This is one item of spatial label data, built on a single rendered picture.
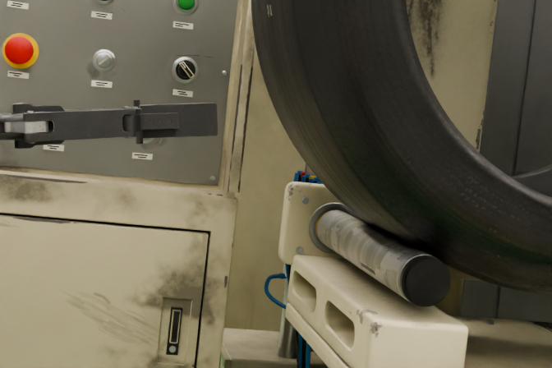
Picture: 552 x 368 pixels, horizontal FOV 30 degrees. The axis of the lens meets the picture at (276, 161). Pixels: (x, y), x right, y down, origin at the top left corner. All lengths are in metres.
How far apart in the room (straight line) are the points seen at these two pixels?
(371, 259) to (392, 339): 0.11
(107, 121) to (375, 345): 0.30
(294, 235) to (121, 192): 0.37
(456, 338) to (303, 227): 0.36
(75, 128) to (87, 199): 0.62
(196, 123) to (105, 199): 0.58
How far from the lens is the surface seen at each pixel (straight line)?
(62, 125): 0.89
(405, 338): 0.91
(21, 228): 1.51
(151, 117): 0.92
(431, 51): 1.28
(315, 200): 1.22
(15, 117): 0.90
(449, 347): 0.92
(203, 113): 0.94
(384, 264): 0.95
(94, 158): 1.55
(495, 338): 1.20
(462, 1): 1.30
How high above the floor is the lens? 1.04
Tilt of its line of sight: 3 degrees down
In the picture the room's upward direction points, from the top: 6 degrees clockwise
